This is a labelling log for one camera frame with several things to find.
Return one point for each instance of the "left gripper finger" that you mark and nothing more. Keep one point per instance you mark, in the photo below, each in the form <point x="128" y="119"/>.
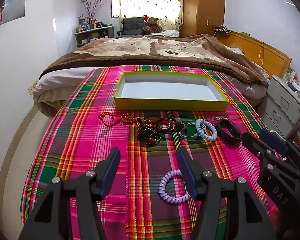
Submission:
<point x="273" y="141"/>
<point x="258" y="146"/>

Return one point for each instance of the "black wristband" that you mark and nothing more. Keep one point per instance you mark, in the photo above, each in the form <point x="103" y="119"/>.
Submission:
<point x="228" y="132"/>

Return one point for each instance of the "red gold cord ornament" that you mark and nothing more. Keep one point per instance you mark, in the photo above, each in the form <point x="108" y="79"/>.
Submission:
<point x="162" y="124"/>

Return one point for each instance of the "grey bedside cabinet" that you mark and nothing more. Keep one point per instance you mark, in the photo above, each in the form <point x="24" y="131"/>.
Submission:
<point x="280" y="108"/>

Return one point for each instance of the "wooden headboard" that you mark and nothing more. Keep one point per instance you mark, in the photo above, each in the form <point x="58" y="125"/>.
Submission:
<point x="271" y="59"/>

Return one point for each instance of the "pink plaid tablecloth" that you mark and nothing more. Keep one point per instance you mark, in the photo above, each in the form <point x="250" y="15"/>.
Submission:
<point x="76" y="140"/>

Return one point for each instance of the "brown fleece blanket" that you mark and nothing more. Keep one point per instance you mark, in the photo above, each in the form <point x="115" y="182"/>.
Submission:
<point x="197" y="51"/>

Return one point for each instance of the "bed with white sheet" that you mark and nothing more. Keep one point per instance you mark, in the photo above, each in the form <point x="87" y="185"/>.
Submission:
<point x="55" y="87"/>

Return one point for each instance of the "yellow-green shallow box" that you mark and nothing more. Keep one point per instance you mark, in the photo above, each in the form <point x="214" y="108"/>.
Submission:
<point x="169" y="91"/>

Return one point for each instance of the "white pillow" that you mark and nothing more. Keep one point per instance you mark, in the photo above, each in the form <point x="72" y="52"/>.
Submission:
<point x="167" y="33"/>

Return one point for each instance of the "wooden wardrobe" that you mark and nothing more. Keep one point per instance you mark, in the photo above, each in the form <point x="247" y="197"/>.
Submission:
<point x="202" y="16"/>

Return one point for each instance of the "teddy bear with santa hat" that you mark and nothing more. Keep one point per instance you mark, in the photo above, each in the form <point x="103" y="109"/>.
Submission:
<point x="151" y="25"/>

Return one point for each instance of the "dotted window curtain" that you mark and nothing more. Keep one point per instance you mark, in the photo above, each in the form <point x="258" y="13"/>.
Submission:
<point x="169" y="12"/>

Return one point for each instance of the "black office chair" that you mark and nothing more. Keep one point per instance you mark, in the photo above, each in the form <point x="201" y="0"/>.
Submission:
<point x="131" y="26"/>

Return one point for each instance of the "cluttered desk shelf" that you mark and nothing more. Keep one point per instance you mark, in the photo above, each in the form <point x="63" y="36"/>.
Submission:
<point x="84" y="37"/>

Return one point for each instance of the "dried branch bouquet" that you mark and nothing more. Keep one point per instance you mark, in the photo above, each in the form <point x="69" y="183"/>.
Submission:
<point x="91" y="8"/>

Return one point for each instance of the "grey wall poster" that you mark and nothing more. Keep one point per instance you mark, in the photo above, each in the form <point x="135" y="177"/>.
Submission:
<point x="12" y="10"/>

